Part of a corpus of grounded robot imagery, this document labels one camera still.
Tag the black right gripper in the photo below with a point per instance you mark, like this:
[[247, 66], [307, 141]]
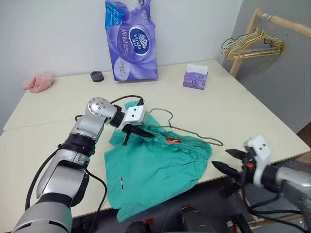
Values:
[[247, 172]]

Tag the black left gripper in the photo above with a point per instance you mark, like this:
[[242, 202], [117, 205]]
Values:
[[131, 126]]

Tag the green shorts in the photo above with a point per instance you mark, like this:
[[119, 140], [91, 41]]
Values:
[[150, 170]]

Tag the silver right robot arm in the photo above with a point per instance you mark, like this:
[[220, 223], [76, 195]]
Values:
[[291, 184]]

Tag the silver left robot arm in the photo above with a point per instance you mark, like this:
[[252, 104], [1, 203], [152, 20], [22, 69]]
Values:
[[80, 136]]

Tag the dark rounded shape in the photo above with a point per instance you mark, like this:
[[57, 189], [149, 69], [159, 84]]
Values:
[[137, 227], [196, 221]]

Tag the small purple tissue box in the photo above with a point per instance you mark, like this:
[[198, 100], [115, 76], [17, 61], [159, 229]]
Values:
[[194, 81]]

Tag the large purple tissue pack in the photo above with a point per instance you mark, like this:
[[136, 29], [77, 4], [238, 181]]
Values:
[[133, 48]]

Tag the pink fluffy cloth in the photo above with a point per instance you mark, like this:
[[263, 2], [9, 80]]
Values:
[[39, 82]]

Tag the bunch of hangers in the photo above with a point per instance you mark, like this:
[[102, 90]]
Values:
[[233, 40]]

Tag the wooden clothes rack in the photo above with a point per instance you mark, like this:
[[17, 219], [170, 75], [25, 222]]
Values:
[[286, 23]]

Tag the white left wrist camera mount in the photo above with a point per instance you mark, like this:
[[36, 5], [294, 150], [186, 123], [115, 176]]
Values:
[[133, 116]]

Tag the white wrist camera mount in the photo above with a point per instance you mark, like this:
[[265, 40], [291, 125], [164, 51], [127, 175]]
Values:
[[261, 150], [133, 116]]

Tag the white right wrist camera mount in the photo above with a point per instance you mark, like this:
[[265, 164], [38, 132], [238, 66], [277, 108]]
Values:
[[261, 150]]

